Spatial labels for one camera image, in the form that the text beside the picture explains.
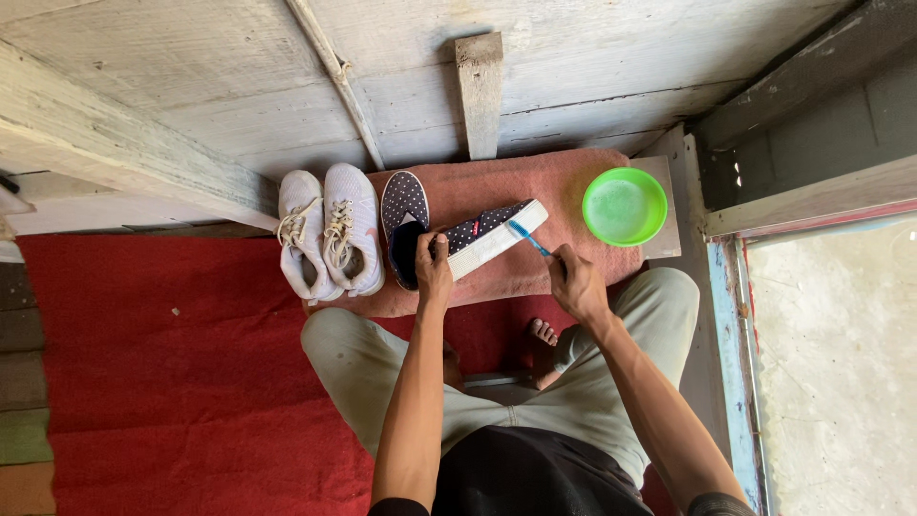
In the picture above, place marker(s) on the person's right hand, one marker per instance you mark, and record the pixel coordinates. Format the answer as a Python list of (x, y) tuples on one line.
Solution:
[(579, 287)]

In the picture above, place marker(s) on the person's left hand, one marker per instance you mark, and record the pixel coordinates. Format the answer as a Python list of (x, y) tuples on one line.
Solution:
[(433, 271)]

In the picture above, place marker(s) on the person's left fingers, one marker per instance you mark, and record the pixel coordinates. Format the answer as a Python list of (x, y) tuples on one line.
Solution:
[(430, 244)]

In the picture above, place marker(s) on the person's right fingers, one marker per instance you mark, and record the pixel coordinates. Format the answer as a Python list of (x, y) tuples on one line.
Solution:
[(559, 259)]

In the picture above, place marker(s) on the blue toothbrush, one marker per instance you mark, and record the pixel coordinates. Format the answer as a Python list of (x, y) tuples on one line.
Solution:
[(528, 239)]

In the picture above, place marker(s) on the navy polka dot slip-on shoe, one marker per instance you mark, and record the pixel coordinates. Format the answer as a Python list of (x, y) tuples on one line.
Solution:
[(403, 229), (491, 233)]

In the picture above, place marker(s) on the person's foot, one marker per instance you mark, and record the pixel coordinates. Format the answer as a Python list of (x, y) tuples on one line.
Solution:
[(543, 334)]

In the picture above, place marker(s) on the white lace-up sneaker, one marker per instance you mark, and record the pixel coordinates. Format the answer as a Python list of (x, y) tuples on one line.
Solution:
[(303, 236), (352, 229)]

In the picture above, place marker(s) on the green plastic bowl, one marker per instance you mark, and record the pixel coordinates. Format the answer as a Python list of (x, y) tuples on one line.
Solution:
[(625, 206)]

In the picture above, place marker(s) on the pink towel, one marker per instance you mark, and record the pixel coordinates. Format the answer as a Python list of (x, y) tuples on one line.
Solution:
[(516, 179)]

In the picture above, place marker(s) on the person's legs in beige trousers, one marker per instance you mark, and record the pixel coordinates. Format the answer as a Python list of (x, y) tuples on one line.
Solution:
[(516, 408)]

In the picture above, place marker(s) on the person's black shirt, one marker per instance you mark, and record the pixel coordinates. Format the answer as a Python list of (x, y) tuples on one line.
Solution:
[(530, 473)]

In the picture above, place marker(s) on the red carpet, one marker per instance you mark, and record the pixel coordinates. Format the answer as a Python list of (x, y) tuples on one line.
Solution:
[(179, 373)]

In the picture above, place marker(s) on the striped floor mat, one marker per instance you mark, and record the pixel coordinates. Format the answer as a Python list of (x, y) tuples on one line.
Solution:
[(23, 390)]

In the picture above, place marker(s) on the wooden block on wall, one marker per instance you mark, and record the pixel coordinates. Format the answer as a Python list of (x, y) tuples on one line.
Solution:
[(479, 93)]

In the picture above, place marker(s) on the grey pipe on wall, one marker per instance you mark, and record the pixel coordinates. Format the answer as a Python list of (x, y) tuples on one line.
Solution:
[(337, 79)]

